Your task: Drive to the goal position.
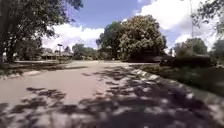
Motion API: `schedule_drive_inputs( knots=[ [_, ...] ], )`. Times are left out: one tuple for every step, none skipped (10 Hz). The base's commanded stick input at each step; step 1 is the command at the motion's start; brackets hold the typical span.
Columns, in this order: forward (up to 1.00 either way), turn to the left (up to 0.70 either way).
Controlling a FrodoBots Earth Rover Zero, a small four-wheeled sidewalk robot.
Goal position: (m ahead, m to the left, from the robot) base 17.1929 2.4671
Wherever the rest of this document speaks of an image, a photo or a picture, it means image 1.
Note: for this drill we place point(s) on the dark green tree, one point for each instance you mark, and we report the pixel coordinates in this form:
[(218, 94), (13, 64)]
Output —
[(108, 38)]

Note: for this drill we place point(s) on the row of distant trees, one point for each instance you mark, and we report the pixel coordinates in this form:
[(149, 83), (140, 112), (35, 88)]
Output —
[(81, 51)]

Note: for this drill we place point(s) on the pale concrete kerb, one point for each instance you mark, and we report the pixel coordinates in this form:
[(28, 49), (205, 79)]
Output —
[(150, 76)]

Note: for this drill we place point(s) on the big leafy tree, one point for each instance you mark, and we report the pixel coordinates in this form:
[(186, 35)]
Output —
[(141, 36)]

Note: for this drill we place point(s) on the grey asphalt road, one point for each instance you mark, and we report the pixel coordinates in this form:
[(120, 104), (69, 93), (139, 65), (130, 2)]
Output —
[(73, 86)]

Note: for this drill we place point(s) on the low building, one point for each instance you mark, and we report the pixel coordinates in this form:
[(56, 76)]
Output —
[(55, 55)]

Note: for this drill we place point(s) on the round bushy tree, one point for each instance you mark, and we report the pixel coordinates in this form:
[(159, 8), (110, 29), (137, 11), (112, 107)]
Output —
[(195, 46)]

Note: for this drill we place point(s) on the grass verge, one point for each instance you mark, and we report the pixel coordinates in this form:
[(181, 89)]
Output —
[(196, 76)]

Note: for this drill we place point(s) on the grass strip with kerb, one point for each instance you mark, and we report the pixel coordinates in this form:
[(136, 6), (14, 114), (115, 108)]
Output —
[(26, 69)]

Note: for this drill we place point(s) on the tall thin pole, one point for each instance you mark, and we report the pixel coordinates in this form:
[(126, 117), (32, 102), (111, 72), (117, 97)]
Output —
[(192, 20)]

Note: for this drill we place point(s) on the large dark tree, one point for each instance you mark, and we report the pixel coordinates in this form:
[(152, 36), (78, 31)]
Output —
[(23, 23)]

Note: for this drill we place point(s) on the street sign post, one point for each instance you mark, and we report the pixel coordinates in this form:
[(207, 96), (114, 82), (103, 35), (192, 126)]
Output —
[(59, 50)]

